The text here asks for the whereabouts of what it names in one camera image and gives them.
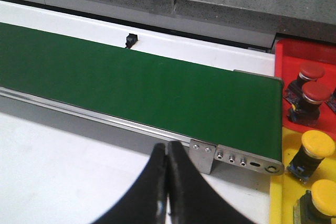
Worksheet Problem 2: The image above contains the small black sensor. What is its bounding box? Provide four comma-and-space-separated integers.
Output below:
125, 34, 138, 49

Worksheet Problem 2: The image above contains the grey stone counter slab right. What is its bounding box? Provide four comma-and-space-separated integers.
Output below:
176, 0, 335, 42

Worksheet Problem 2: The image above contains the green conveyor belt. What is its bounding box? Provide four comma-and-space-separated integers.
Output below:
1, 23, 282, 161

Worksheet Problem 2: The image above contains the steel conveyor end plate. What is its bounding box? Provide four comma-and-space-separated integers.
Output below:
214, 145, 285, 176

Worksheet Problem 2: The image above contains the red mushroom push button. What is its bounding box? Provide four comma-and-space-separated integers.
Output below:
283, 62, 325, 104
288, 81, 331, 126

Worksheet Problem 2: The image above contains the yellow mushroom push button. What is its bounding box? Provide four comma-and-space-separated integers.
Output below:
287, 130, 335, 183
293, 179, 335, 223

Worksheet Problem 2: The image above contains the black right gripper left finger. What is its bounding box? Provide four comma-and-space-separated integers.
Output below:
96, 143, 167, 223

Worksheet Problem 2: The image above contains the red plastic tray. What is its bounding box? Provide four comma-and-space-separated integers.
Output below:
275, 39, 335, 139

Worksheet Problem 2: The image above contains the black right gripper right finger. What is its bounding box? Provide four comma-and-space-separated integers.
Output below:
167, 141, 253, 223

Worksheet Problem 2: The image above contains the aluminium conveyor side rail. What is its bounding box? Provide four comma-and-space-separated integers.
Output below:
1, 87, 192, 146

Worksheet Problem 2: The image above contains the yellow plastic tray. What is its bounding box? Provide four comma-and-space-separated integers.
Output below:
269, 127, 335, 223

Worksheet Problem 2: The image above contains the steel conveyor support bracket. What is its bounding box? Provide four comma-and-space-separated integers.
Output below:
188, 139, 217, 174

